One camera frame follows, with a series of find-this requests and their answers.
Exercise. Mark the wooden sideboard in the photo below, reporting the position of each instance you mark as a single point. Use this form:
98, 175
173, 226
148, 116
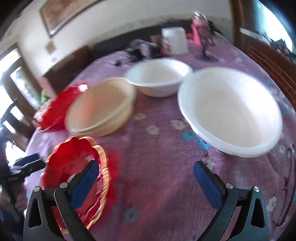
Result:
279, 68

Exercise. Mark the small white foam bowl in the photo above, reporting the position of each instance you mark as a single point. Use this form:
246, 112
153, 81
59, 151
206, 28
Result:
158, 77

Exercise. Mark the small wall plaque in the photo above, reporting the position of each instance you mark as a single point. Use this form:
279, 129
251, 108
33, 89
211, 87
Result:
50, 47

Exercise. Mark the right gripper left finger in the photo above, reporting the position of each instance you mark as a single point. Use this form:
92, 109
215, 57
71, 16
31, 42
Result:
40, 222

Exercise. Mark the framed wall painting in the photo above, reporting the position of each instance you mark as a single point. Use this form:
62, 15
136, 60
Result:
57, 13

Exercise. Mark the red plastic plate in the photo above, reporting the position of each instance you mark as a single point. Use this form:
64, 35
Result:
53, 118

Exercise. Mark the pink water bottle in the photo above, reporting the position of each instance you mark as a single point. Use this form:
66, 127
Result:
198, 20

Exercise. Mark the red gold-rimmed plate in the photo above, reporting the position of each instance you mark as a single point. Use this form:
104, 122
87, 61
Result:
69, 158

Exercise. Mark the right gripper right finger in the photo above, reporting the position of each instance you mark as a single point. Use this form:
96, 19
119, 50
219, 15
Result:
252, 220

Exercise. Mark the white cylindrical container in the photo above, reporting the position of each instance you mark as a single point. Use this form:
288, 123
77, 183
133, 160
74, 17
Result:
175, 41

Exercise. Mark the large white foam bowl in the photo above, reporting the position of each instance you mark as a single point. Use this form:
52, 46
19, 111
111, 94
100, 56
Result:
231, 110

